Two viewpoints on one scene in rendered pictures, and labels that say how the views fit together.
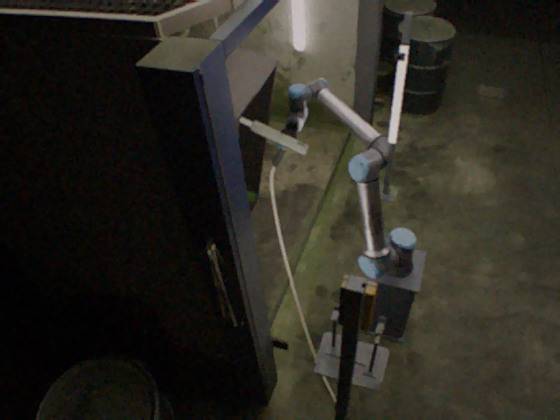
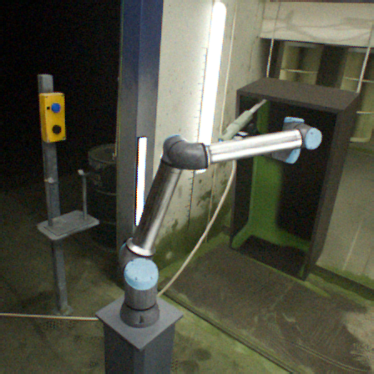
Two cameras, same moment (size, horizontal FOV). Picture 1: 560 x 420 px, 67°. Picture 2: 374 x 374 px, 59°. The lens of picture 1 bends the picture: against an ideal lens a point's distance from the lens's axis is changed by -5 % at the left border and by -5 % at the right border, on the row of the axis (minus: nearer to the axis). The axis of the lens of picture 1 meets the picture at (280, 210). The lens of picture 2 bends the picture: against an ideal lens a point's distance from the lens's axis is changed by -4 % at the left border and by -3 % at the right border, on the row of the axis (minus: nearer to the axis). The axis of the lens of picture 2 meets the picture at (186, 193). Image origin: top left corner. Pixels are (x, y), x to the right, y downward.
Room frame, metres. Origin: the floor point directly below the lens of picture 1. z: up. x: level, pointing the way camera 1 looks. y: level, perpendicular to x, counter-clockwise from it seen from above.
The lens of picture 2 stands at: (1.99, -1.86, 1.84)
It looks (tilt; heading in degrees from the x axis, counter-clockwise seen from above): 24 degrees down; 102
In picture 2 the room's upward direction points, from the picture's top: 6 degrees clockwise
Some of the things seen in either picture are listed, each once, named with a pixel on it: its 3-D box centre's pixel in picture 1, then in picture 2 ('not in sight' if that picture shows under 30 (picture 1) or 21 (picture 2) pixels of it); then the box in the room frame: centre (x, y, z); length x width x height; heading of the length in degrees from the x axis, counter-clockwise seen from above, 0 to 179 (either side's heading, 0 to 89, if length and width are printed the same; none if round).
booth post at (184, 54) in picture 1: (235, 289); (135, 151); (1.15, 0.23, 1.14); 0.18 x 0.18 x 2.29; 66
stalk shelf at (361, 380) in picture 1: (351, 360); (67, 224); (0.93, -0.27, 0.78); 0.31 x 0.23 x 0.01; 66
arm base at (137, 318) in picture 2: (398, 260); (139, 305); (1.56, -0.67, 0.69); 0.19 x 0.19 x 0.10
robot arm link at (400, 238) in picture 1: (400, 246); (140, 281); (1.56, -0.66, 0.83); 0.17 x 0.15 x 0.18; 120
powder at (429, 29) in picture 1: (426, 30); not in sight; (4.20, -1.63, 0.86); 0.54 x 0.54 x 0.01
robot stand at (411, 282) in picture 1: (391, 294); (138, 358); (1.56, -0.67, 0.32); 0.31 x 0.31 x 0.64; 66
